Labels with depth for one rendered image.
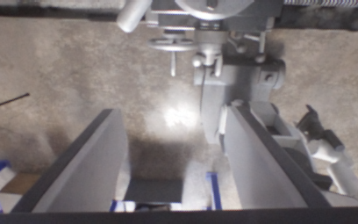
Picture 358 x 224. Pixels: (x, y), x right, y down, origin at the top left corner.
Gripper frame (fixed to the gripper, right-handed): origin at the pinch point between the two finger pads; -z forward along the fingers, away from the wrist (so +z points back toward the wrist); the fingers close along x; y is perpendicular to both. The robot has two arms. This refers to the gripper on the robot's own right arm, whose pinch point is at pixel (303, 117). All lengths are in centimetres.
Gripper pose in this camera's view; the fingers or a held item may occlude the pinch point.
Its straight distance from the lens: 115.4
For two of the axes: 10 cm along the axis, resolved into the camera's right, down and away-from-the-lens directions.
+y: -9.6, -2.6, -0.7
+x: 2.5, -7.7, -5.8
